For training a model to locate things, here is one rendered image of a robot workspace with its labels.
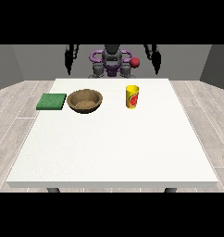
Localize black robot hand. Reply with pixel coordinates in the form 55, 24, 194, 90
146, 50, 163, 76
64, 50, 79, 76

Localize small red ball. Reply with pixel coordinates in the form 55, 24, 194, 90
130, 57, 141, 69

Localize yellow cup with melon print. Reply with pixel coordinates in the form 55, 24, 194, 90
125, 84, 141, 110

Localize brown wooden bowl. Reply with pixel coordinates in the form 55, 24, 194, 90
67, 88, 104, 115

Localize green square pad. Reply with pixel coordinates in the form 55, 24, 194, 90
35, 93, 68, 111

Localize grey robot trunk purple rings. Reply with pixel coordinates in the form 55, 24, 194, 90
88, 44, 137, 79

